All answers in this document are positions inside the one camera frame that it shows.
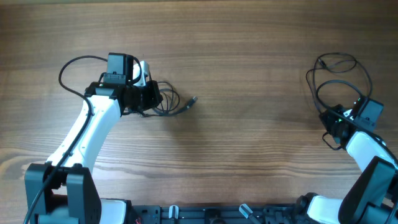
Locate black USB cable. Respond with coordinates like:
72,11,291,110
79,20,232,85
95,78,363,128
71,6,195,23
136,80,198,118

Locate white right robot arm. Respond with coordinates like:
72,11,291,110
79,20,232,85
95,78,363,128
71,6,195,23
291,96,397,223

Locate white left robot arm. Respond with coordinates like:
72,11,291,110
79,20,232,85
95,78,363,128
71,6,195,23
24,53,162,223

